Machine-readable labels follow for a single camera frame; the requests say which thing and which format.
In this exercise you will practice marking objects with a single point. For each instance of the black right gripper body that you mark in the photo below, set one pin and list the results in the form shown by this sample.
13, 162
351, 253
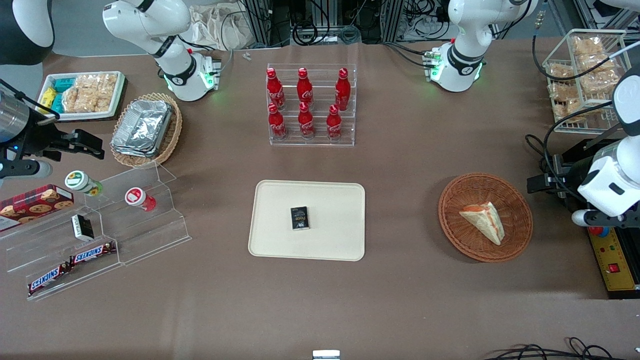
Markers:
39, 140

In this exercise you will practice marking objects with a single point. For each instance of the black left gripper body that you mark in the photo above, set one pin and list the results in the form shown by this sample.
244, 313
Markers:
573, 175

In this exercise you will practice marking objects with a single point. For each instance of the triangle sandwich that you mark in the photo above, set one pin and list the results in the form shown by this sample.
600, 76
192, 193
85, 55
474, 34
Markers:
484, 221

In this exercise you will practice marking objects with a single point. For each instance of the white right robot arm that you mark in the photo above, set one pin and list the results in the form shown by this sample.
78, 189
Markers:
176, 75

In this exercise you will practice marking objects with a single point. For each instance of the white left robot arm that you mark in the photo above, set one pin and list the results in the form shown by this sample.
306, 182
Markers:
462, 65

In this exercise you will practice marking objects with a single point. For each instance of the white rectangular snack tray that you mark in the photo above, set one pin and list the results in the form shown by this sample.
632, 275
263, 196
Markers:
119, 100

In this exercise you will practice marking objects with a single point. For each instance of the oval tan wicker basket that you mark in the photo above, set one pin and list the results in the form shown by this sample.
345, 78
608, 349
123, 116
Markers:
170, 137

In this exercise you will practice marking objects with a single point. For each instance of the round brown wicker basket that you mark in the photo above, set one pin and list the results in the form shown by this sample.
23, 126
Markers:
460, 240

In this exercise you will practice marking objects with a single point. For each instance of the beige plastic tray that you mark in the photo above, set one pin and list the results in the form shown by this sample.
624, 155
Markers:
280, 235

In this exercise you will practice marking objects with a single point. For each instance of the green lidded drink cup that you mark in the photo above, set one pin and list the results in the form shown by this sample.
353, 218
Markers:
80, 182

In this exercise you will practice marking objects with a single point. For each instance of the rice cracker bag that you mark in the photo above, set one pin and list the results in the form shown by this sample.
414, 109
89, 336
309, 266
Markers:
85, 102
97, 82

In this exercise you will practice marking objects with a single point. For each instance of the teal snack packet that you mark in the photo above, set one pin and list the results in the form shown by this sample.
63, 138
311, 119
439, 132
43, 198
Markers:
57, 103
64, 84

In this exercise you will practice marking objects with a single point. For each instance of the yellow snack packet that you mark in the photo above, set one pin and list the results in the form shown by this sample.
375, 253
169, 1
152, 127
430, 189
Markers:
48, 96

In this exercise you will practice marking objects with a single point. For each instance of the stack of foil trays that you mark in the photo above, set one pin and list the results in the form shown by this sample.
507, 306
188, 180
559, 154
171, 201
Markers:
142, 127

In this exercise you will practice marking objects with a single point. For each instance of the red cookie box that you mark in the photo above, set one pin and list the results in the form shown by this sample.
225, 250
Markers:
35, 202

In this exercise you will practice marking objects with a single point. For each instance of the red lidded drink cup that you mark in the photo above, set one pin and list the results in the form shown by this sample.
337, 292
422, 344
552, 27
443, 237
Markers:
137, 197

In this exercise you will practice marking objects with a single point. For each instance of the clear bag of crackers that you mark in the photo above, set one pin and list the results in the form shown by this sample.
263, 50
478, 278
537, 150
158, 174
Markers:
600, 75
560, 71
587, 45
565, 100

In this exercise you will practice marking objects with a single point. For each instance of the small black white box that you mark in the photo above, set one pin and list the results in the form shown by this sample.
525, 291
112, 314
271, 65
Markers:
82, 227

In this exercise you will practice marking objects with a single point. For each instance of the yellow emergency stop box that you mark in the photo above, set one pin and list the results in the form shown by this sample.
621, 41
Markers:
612, 260

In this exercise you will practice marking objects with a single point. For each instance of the clear acrylic stepped display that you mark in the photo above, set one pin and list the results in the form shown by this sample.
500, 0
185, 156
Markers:
150, 235

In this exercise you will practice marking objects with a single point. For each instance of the Snickers chocolate bar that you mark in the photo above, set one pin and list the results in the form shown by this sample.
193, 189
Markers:
92, 253
47, 280

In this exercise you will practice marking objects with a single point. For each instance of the white cloth bag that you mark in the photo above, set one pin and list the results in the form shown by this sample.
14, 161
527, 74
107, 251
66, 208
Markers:
220, 27

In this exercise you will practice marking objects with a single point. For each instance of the red cola bottle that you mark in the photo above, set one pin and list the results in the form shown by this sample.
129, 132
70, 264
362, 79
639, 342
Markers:
334, 125
306, 122
276, 125
304, 89
275, 90
342, 92

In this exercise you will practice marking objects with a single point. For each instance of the small black card box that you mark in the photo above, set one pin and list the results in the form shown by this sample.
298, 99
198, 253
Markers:
300, 218

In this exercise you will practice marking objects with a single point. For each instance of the clear acrylic bottle rack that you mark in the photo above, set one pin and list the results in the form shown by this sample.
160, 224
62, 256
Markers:
320, 142

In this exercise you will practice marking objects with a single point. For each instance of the small white device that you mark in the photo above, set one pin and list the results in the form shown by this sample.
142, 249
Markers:
326, 355

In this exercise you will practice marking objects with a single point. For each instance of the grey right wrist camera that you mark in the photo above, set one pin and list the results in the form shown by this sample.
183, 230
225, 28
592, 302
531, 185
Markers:
25, 169

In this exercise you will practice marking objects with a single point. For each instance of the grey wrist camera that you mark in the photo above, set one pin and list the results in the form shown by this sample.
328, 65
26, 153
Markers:
585, 218
25, 169

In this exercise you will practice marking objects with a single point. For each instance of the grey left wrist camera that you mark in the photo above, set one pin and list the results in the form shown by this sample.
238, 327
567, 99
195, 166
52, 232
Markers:
585, 218

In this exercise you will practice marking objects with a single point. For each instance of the aluminium extrusion frame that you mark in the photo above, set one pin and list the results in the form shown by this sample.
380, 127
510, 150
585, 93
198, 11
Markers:
265, 22

